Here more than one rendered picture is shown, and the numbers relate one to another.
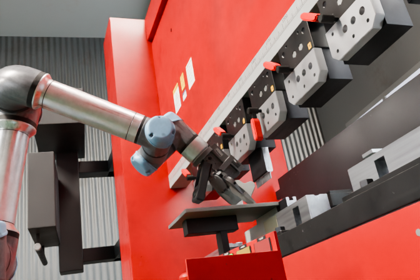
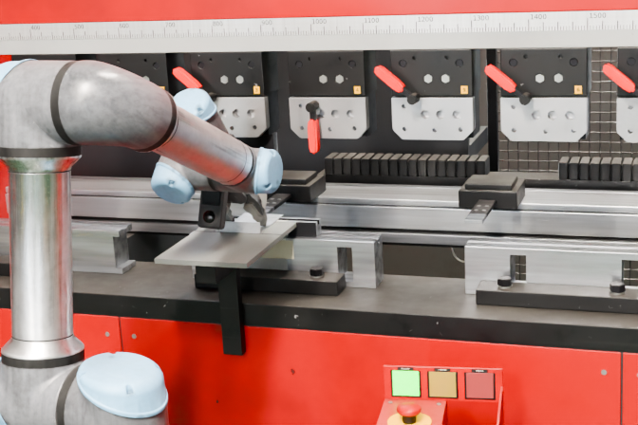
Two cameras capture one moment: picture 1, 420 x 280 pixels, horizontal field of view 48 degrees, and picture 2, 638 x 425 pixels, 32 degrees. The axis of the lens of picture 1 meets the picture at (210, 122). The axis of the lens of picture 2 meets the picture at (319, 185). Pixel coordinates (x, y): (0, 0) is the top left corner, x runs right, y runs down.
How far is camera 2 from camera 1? 1.68 m
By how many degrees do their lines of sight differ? 60
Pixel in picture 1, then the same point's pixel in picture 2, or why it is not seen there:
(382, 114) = not seen: hidden behind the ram
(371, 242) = (544, 362)
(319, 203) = (378, 249)
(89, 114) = (208, 159)
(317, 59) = (473, 114)
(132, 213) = not seen: outside the picture
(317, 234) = (462, 334)
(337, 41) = (518, 120)
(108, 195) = not seen: outside the picture
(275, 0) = not seen: outside the picture
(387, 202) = (578, 341)
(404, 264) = (576, 387)
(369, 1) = (584, 115)
